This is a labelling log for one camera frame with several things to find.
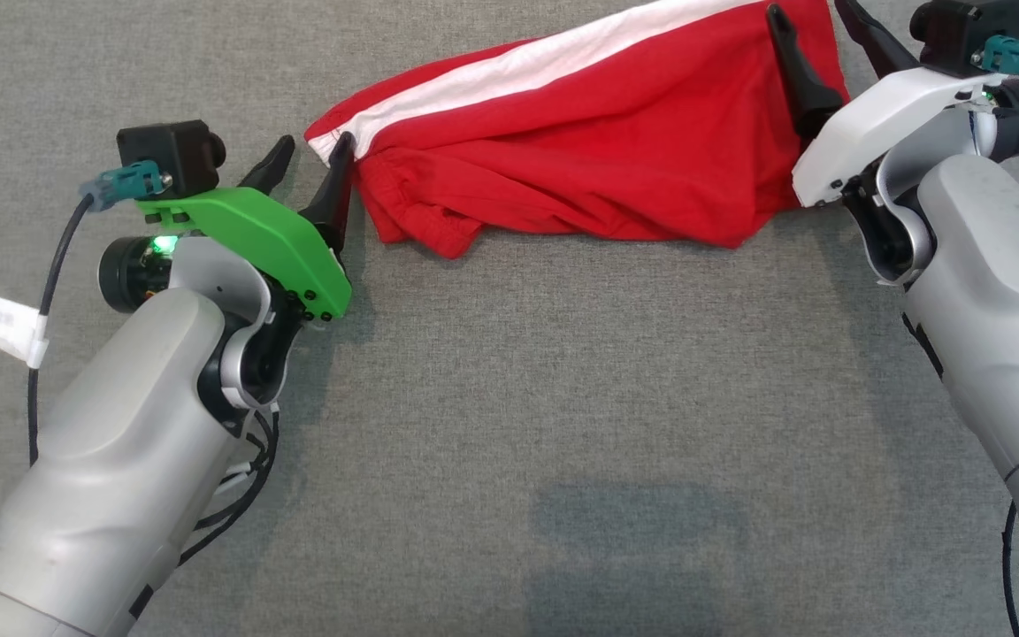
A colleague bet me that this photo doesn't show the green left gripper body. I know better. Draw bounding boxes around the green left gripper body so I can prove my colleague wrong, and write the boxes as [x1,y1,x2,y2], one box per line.
[135,187,354,322]

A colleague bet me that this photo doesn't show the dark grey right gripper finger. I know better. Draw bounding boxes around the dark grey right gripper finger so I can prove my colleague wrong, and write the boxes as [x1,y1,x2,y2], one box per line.
[765,2,846,142]
[834,0,923,81]

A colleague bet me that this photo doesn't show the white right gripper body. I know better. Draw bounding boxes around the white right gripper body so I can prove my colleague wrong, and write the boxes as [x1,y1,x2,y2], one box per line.
[792,66,1006,210]

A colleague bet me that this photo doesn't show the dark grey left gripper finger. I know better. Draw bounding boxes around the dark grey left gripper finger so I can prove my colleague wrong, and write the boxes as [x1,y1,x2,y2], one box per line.
[237,134,297,195]
[298,130,357,258]

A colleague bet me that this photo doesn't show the red shorts with white stripe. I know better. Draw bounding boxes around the red shorts with white stripe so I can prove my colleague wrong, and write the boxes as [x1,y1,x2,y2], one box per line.
[304,0,852,261]

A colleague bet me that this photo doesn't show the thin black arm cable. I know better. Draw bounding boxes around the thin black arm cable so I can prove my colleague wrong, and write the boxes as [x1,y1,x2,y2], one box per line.
[129,403,283,620]
[1000,499,1019,637]

